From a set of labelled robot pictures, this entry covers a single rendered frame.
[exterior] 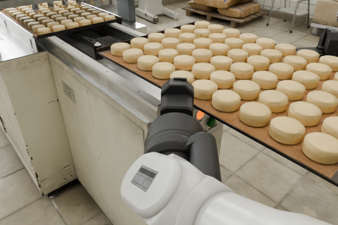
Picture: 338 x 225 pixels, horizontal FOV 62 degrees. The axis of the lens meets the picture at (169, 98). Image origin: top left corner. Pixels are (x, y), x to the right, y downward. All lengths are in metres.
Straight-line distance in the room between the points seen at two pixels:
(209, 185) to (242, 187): 1.49
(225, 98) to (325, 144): 0.17
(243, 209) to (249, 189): 1.52
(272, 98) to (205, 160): 0.24
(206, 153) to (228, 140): 1.71
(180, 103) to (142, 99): 0.30
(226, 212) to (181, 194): 0.04
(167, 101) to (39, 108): 1.00
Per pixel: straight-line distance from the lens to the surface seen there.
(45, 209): 1.74
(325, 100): 0.56
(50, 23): 1.37
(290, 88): 0.58
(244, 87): 0.55
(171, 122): 0.40
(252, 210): 0.23
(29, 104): 1.37
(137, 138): 0.82
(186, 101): 0.44
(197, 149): 0.34
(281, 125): 0.46
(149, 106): 0.71
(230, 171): 1.83
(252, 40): 0.82
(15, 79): 1.31
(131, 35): 1.25
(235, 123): 0.48
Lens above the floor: 1.28
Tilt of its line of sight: 31 degrees down
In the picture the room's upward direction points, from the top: straight up
